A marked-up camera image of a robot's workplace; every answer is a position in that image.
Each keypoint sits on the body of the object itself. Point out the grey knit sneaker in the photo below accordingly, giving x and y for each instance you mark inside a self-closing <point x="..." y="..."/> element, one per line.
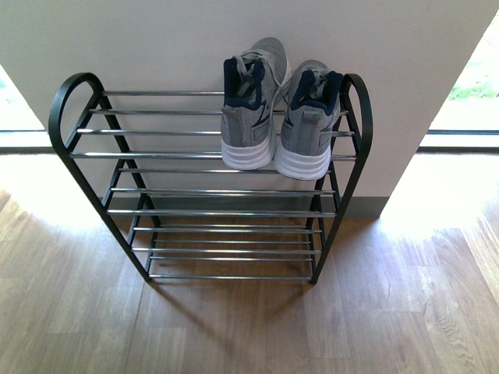
<point x="254" y="82"/>
<point x="304" y="148"/>

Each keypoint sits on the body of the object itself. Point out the black metal shoe rack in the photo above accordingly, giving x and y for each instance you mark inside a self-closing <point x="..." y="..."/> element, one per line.
<point x="150" y="164"/>

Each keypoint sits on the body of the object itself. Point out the dark window frame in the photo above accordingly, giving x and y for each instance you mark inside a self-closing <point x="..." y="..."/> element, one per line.
<point x="459" y="141"/>

